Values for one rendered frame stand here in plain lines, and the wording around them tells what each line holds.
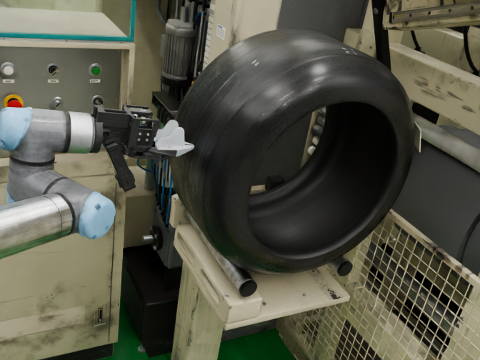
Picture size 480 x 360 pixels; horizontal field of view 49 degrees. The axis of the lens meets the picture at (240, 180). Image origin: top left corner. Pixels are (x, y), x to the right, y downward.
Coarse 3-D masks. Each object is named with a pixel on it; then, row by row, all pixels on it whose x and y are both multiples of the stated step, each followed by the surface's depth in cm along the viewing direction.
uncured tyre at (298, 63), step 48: (240, 48) 114; (288, 48) 108; (336, 48) 108; (192, 96) 114; (240, 96) 102; (288, 96) 101; (336, 96) 105; (384, 96) 111; (240, 144) 101; (336, 144) 148; (384, 144) 136; (192, 192) 111; (240, 192) 106; (288, 192) 149; (336, 192) 147; (384, 192) 127; (240, 240) 112; (288, 240) 141; (336, 240) 129
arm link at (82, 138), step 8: (72, 112) 95; (80, 112) 96; (72, 120) 93; (80, 120) 94; (88, 120) 95; (72, 128) 93; (80, 128) 93; (88, 128) 94; (72, 136) 93; (80, 136) 93; (88, 136) 94; (72, 144) 93; (80, 144) 94; (88, 144) 95; (72, 152) 96; (80, 152) 96; (88, 152) 97
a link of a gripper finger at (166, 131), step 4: (172, 120) 106; (168, 124) 106; (172, 124) 107; (176, 124) 107; (164, 128) 106; (168, 128) 107; (172, 128) 107; (160, 132) 106; (164, 132) 107; (168, 132) 107; (156, 136) 106; (160, 136) 107; (184, 144) 108; (188, 144) 109; (192, 144) 109
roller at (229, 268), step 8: (200, 232) 140; (216, 256) 131; (224, 264) 128; (232, 264) 126; (232, 272) 125; (240, 272) 124; (248, 272) 125; (232, 280) 124; (240, 280) 122; (248, 280) 122; (240, 288) 121; (248, 288) 122; (256, 288) 123
